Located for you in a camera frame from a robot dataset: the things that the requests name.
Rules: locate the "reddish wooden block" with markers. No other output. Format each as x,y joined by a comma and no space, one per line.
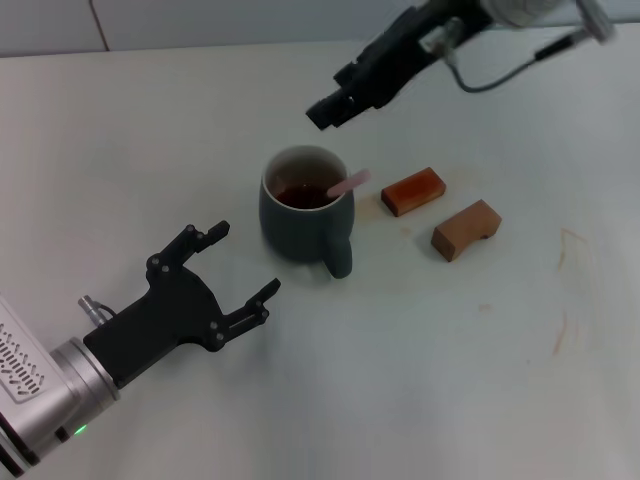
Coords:
412,192

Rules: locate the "grey ceramic cup with tea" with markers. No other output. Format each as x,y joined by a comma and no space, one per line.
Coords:
300,230

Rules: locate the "light brown wooden rest block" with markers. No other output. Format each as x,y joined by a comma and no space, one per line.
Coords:
465,230

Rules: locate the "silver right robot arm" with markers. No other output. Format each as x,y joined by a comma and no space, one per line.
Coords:
525,7

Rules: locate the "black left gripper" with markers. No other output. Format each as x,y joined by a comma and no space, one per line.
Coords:
162,317

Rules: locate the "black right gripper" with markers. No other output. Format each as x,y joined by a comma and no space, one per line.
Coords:
395,55

